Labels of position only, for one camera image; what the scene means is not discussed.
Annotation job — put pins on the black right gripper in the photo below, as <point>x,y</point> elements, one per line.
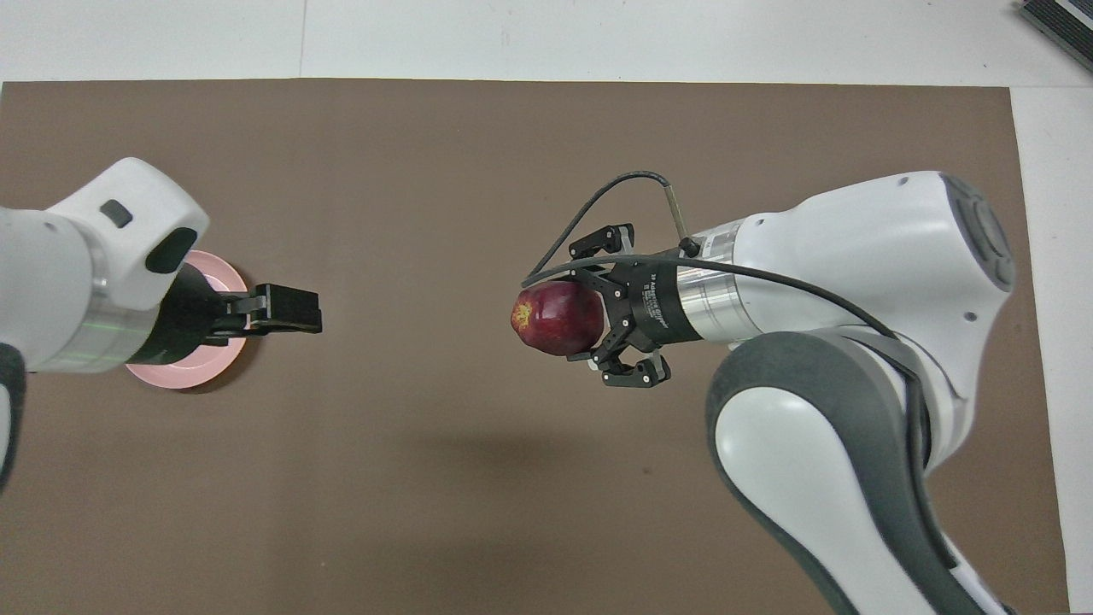
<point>645,299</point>

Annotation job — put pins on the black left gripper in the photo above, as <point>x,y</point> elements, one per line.
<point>184,320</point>

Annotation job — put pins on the dark red apple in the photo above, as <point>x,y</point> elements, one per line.
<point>559,318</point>

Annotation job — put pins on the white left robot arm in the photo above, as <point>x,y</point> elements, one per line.
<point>68,273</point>

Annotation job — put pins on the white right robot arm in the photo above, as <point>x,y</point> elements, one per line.
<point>854,256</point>

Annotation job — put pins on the pink plate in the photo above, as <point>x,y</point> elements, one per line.
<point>184,374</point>

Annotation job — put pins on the brown table mat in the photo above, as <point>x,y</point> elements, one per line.
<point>427,478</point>

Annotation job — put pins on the dark ribbed panel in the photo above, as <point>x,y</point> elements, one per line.
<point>1063,26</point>

